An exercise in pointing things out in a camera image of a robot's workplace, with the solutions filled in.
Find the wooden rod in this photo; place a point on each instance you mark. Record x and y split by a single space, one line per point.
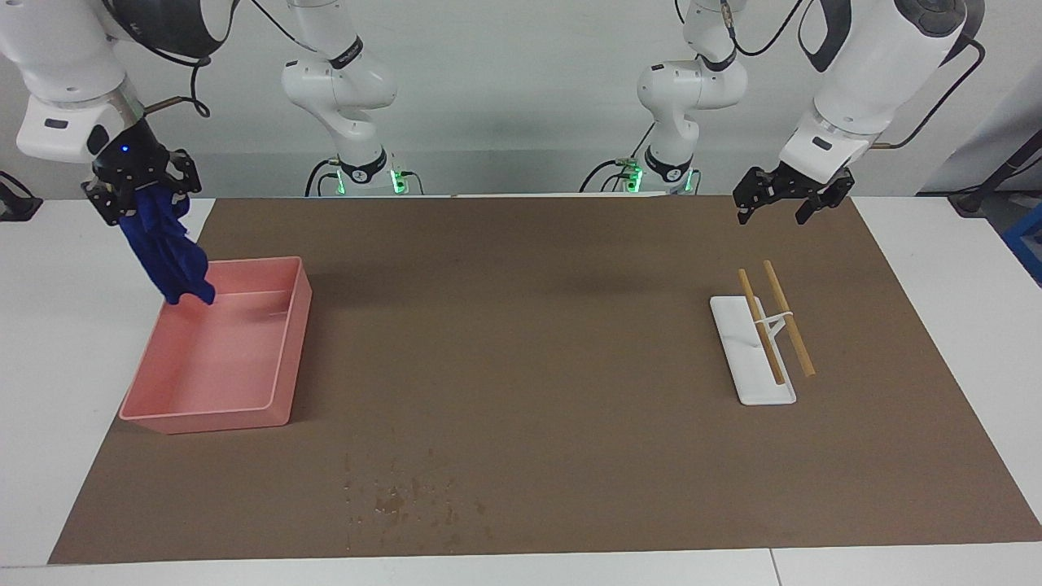
779 293
754 305

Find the blue towel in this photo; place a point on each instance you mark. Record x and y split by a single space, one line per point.
167 260

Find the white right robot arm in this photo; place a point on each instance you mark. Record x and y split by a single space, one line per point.
57 49

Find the brown table mat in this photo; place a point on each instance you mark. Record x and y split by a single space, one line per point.
529 366

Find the white rack base tray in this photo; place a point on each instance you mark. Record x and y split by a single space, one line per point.
757 387

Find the white rod holder bracket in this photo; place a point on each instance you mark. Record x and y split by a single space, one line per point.
773 319

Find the black clamp mount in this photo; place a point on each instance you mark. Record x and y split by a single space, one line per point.
16 207

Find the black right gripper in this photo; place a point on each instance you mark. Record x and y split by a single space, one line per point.
130 163

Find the black stand leg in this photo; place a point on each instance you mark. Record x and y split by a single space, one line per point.
973 202

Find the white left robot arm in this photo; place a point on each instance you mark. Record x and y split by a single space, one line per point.
863 73

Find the pink plastic bin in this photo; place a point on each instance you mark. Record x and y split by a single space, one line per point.
203 366

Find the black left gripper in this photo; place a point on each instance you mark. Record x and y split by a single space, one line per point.
806 181

